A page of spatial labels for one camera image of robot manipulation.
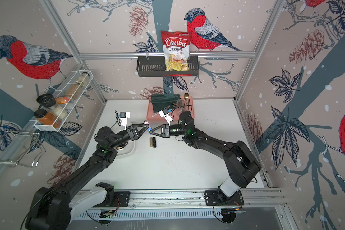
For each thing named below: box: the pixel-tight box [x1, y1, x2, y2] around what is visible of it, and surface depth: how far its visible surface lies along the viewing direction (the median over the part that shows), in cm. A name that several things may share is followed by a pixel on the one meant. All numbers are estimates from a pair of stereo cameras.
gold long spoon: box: [183, 92, 190, 108], surface depth 108 cm
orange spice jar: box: [33, 108, 62, 129], surface depth 64 cm
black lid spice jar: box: [36, 93, 68, 120], surface depth 65 cm
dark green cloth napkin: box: [150, 93, 181, 113], surface depth 123 cm
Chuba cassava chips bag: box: [161, 30, 192, 71], surface depth 85 cm
